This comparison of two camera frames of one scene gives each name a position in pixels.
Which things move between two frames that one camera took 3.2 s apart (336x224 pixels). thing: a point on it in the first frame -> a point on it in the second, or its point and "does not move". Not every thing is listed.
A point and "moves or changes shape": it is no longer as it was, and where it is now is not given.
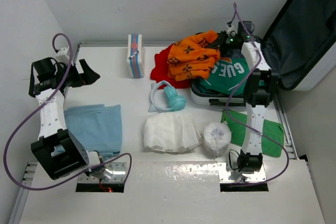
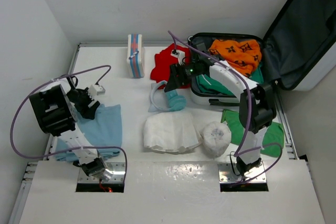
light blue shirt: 100,127 does not move
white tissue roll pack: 216,137 does not move
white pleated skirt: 175,131 does not move
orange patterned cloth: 193,58 moves or changes shape
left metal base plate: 115,172 does not move
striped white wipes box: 135,55 does not move
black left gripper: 88,76 -> 90,113
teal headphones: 176,102 does not move
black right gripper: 223,37 -> 175,82
